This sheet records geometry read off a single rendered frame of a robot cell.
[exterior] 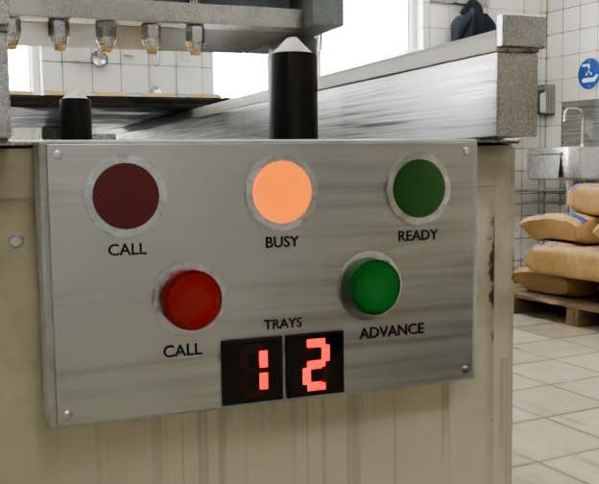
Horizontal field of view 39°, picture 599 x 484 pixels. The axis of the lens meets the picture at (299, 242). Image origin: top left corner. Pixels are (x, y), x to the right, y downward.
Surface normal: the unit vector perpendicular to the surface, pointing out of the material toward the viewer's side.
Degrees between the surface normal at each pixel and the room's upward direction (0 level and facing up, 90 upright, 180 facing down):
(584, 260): 90
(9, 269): 90
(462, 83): 90
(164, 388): 90
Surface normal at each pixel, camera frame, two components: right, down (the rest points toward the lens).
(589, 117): -0.89, 0.05
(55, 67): 0.45, 0.07
